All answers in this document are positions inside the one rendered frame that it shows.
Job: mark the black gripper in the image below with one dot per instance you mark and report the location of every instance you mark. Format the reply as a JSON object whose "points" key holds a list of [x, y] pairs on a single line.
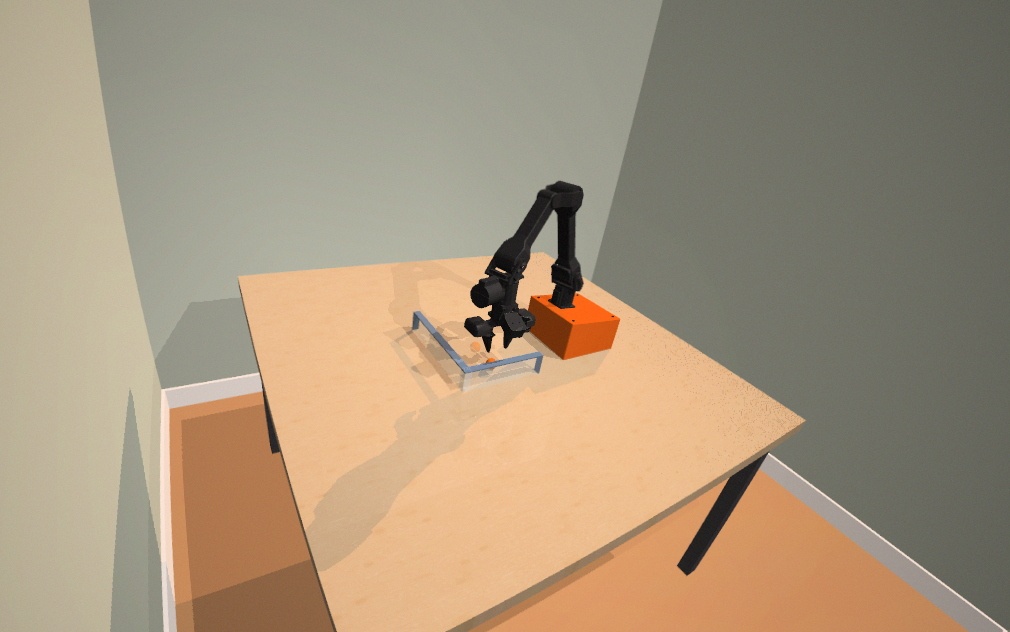
{"points": [[480, 328]]}

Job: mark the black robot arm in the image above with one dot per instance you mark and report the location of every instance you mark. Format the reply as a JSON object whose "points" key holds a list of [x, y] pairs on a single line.
{"points": [[514, 254]]}

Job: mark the low clear plastic wall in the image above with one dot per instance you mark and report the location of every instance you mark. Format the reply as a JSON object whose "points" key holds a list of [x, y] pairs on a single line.
{"points": [[474, 380]]}

